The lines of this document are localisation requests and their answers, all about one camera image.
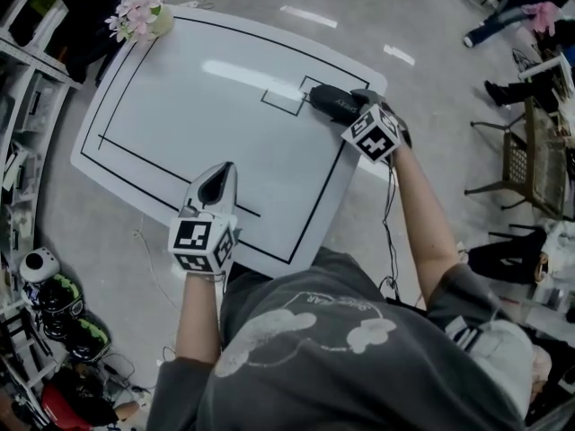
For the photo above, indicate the person's grey printed sweatshirt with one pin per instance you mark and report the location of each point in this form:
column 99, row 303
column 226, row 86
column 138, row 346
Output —
column 323, row 357

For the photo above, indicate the white table with black lines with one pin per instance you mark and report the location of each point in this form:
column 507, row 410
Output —
column 211, row 119

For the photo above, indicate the white metal shelf rack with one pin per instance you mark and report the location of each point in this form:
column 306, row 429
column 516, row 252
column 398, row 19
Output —
column 22, row 119

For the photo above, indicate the black jacket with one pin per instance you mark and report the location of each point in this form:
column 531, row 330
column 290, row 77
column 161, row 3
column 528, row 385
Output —
column 90, row 25

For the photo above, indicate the pink cloth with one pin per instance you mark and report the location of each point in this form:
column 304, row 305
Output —
column 542, row 16

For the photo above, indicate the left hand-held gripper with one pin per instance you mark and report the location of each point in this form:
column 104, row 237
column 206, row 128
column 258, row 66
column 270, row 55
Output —
column 197, row 240

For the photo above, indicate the white striped bag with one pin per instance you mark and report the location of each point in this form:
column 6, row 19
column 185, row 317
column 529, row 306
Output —
column 498, row 353

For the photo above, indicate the person's left forearm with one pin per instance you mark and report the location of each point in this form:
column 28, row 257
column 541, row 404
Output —
column 197, row 317

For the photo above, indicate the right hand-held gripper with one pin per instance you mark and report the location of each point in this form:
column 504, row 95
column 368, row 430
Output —
column 372, row 133

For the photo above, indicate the white helmet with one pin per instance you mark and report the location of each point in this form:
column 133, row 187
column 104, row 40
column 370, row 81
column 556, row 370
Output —
column 39, row 264

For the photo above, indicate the pink flowers in pale vase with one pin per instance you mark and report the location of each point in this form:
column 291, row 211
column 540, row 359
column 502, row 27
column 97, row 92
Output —
column 141, row 16

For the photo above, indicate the red helmet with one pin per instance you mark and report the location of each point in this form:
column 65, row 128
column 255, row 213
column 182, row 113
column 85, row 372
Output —
column 60, row 409

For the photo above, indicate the person's right forearm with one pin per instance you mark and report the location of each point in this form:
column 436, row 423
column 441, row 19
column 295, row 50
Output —
column 418, row 222

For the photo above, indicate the white power strip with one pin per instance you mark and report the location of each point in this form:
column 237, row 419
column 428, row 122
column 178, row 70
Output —
column 188, row 5

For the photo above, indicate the black pouch item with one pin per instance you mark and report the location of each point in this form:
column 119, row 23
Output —
column 330, row 100

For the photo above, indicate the black helmet with green stripe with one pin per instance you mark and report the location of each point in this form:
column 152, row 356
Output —
column 87, row 339
column 60, row 296

